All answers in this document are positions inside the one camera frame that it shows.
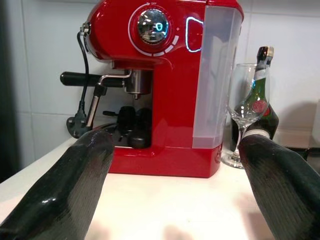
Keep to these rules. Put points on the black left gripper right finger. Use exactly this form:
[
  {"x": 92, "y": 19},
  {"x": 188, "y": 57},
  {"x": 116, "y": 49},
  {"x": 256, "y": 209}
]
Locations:
[{"x": 285, "y": 195}]

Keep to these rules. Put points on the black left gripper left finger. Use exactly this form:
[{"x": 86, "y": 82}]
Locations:
[{"x": 60, "y": 190}]

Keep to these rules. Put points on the black power plug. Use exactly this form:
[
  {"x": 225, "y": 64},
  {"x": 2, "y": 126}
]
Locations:
[{"x": 76, "y": 125}]

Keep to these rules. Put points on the steel steam wand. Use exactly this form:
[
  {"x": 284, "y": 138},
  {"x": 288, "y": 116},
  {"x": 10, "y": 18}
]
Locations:
[{"x": 93, "y": 105}]

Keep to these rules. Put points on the clear wine glass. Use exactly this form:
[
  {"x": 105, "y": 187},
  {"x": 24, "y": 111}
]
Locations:
[{"x": 246, "y": 107}]

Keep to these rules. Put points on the black coffee tamper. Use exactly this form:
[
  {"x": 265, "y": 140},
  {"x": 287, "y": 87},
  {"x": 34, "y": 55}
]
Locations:
[{"x": 140, "y": 135}]

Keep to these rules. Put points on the black coffee scoop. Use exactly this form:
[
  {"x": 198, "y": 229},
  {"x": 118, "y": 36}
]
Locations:
[{"x": 126, "y": 117}]

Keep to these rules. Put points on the green glass bottle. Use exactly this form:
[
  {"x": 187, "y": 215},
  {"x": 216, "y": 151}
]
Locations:
[{"x": 260, "y": 90}]

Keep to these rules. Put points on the translucent water tank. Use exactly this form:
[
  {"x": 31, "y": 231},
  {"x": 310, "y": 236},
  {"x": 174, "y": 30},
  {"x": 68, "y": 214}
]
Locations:
[{"x": 215, "y": 75}]

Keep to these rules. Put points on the red espresso machine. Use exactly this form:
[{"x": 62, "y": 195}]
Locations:
[{"x": 175, "y": 100}]

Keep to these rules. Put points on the chrome dial knob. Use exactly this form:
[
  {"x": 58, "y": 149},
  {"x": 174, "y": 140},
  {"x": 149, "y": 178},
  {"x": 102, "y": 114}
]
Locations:
[{"x": 152, "y": 27}]

